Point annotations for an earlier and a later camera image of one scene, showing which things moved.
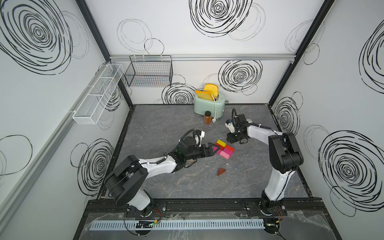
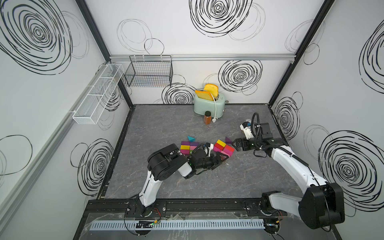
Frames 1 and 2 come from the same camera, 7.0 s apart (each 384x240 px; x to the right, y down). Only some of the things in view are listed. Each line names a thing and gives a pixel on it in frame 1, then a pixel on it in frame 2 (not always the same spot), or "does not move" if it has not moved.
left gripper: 208,153 -> 214,164
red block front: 229,148 does not move
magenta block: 228,152 does not move
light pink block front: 224,155 does not move
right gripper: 230,139 -> 243,144
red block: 221,148 does not move
